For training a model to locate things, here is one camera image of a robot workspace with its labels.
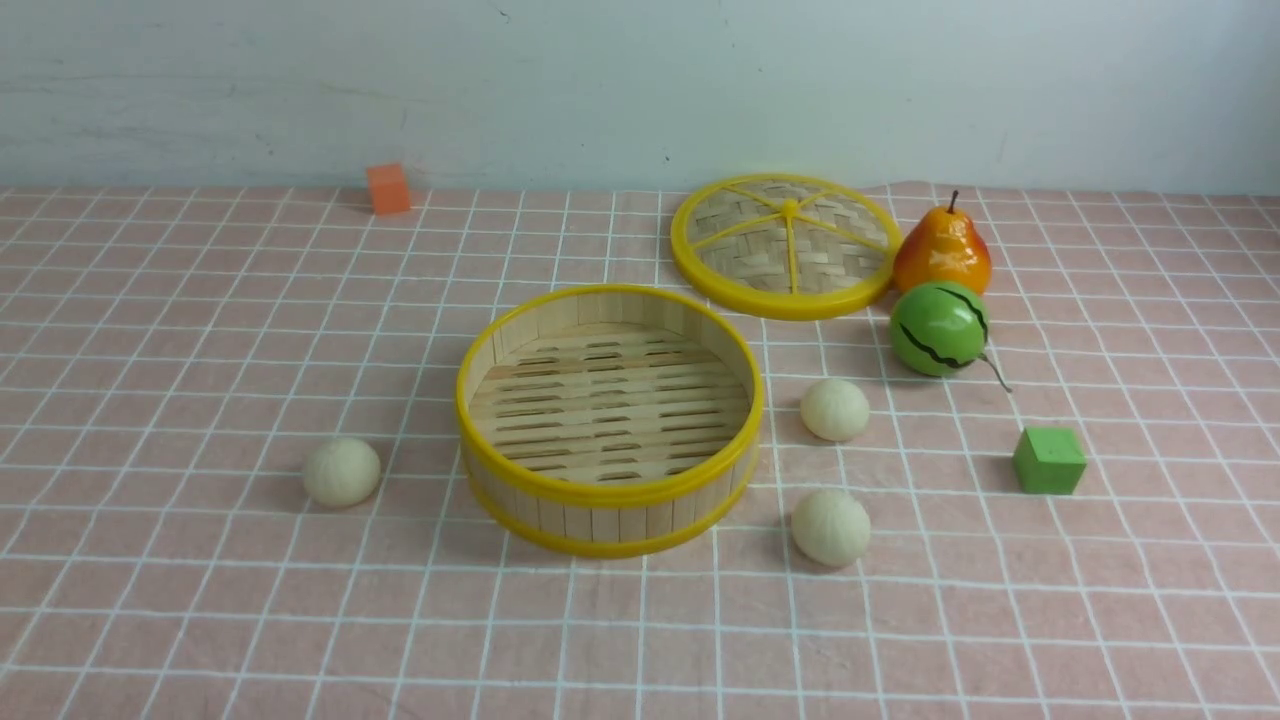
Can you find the orange foam cube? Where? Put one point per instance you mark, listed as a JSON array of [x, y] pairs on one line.
[[389, 189]]

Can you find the green foam cube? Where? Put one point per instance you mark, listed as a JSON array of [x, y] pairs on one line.
[[1049, 461]]

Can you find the yellow-rimmed woven steamer lid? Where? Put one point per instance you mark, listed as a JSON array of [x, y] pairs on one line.
[[785, 247]]

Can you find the yellow-rimmed bamboo steamer tray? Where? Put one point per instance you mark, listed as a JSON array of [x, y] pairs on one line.
[[609, 421]]

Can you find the white bun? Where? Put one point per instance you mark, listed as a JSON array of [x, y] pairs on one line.
[[341, 473], [835, 410], [831, 527]]

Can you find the orange toy pear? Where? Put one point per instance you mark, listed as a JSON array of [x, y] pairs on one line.
[[945, 245]]

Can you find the pink checkered tablecloth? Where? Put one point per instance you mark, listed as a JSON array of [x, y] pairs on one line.
[[171, 355]]

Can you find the green toy watermelon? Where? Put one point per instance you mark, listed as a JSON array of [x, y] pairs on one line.
[[940, 328]]

